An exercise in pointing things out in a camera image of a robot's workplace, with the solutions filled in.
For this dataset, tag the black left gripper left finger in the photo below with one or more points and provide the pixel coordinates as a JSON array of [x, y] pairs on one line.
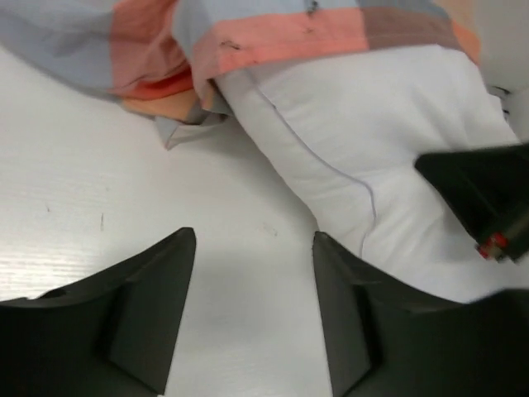
[[110, 334]]

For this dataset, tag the orange grey checked pillowcase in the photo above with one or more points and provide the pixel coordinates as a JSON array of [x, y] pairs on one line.
[[161, 58]]

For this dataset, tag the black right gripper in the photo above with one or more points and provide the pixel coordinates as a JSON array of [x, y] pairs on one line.
[[487, 190]]

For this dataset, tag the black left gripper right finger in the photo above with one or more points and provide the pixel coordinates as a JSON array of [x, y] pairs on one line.
[[385, 338]]

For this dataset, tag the white pillow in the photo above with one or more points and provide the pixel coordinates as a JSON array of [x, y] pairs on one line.
[[343, 133]]

